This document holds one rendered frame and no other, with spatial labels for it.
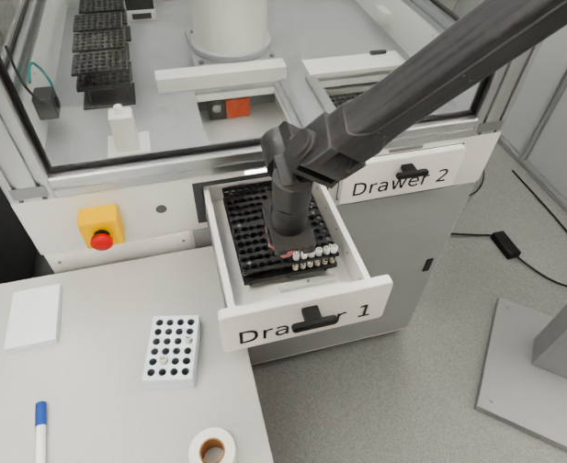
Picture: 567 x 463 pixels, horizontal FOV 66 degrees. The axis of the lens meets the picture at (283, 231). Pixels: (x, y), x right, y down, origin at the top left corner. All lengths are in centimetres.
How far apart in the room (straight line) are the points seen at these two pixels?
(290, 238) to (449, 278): 142
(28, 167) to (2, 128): 8
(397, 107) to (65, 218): 66
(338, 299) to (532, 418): 118
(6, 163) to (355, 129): 59
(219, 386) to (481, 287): 145
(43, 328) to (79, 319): 6
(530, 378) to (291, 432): 87
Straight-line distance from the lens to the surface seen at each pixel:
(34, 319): 95
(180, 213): 93
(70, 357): 90
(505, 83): 103
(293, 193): 58
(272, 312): 69
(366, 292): 73
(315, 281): 81
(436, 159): 103
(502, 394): 177
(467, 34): 49
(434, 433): 167
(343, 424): 160
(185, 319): 84
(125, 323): 90
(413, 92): 49
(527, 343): 192
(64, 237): 97
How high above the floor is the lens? 150
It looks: 48 degrees down
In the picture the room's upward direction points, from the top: 2 degrees clockwise
